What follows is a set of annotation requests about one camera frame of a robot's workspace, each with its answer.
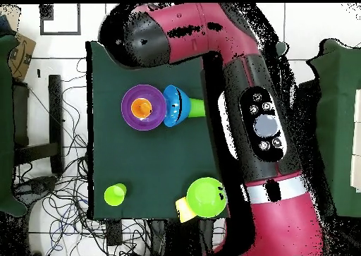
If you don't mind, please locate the black power strip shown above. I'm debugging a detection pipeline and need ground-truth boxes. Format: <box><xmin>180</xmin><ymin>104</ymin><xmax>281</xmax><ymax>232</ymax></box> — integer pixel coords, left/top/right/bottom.
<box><xmin>105</xmin><ymin>219</ymin><xmax>124</xmax><ymax>248</ymax></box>

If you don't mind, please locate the black square frame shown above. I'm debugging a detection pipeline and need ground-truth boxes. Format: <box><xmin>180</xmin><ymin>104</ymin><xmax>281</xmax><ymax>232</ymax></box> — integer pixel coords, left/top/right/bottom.
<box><xmin>39</xmin><ymin>3</ymin><xmax>82</xmax><ymax>36</ymax></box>

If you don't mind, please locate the white box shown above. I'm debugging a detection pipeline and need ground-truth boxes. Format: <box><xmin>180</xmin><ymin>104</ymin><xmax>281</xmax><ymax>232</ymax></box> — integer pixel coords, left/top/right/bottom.
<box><xmin>350</xmin><ymin>88</ymin><xmax>361</xmax><ymax>194</ymax></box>

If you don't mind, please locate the lime yellow cup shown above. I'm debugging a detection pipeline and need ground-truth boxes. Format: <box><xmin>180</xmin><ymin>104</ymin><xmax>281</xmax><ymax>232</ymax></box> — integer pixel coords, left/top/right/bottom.
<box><xmin>103</xmin><ymin>183</ymin><xmax>128</xmax><ymax>207</ymax></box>

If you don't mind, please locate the black caster base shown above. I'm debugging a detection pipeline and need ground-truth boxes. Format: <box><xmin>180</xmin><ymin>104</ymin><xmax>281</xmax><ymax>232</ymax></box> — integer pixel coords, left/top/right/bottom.
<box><xmin>13</xmin><ymin>175</ymin><xmax>59</xmax><ymax>207</ymax></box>

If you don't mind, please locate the green cloth side table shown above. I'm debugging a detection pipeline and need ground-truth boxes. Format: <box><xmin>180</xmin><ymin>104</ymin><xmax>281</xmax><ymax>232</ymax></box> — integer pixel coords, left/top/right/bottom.
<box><xmin>0</xmin><ymin>34</ymin><xmax>28</xmax><ymax>217</ymax></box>
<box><xmin>306</xmin><ymin>38</ymin><xmax>361</xmax><ymax>219</ymax></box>

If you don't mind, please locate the purple bowl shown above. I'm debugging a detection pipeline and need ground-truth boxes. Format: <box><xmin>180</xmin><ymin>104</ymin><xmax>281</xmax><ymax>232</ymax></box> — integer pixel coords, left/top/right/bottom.
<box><xmin>121</xmin><ymin>84</ymin><xmax>167</xmax><ymax>132</ymax></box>

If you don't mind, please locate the black stand frame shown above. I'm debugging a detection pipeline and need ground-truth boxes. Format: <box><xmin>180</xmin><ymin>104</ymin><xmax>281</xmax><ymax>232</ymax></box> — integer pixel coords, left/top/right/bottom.
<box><xmin>12</xmin><ymin>74</ymin><xmax>65</xmax><ymax>175</ymax></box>

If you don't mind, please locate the large green bowl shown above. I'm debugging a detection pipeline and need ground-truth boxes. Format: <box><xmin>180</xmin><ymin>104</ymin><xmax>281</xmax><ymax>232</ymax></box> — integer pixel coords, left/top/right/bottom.
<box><xmin>185</xmin><ymin>177</ymin><xmax>228</xmax><ymax>219</ymax></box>

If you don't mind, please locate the green cup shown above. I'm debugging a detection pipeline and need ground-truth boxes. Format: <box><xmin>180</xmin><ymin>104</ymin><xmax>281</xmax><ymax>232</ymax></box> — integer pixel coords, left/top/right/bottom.
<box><xmin>188</xmin><ymin>97</ymin><xmax>206</xmax><ymax>118</ymax></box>

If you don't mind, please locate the cardboard box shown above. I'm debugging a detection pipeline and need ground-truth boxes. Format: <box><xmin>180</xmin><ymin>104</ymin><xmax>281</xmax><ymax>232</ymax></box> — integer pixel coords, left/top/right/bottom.
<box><xmin>7</xmin><ymin>32</ymin><xmax>37</xmax><ymax>82</ymax></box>

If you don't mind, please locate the dark green table cloth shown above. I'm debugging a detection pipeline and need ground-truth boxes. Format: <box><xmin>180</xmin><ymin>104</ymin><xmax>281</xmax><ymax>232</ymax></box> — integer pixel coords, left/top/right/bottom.
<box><xmin>85</xmin><ymin>40</ymin><xmax>290</xmax><ymax>221</ymax></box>

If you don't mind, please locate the blue bowl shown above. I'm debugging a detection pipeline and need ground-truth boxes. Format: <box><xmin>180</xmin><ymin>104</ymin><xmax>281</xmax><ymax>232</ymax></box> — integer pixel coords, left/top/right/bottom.
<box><xmin>162</xmin><ymin>85</ymin><xmax>192</xmax><ymax>128</ymax></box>

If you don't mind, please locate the orange cup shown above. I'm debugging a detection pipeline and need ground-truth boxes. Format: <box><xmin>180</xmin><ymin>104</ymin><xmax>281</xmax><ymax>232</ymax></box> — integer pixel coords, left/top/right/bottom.
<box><xmin>130</xmin><ymin>97</ymin><xmax>153</xmax><ymax>119</ymax></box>

